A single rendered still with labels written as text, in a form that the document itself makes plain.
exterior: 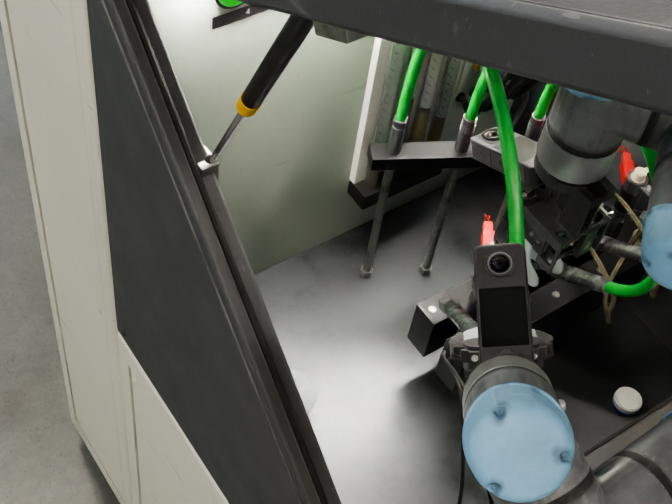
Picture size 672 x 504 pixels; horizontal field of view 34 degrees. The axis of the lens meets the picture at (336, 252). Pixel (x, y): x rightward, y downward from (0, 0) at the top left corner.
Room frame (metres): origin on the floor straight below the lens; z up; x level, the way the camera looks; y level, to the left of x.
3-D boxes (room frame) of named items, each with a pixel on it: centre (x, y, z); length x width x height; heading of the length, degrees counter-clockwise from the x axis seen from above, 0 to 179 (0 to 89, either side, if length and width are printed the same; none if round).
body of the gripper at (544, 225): (0.77, -0.22, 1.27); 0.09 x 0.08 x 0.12; 42
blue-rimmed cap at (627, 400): (0.82, -0.44, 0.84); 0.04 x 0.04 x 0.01
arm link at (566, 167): (0.77, -0.22, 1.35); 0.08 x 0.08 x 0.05
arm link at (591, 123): (0.77, -0.22, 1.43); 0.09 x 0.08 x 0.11; 81
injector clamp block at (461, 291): (0.89, -0.27, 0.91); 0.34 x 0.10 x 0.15; 132
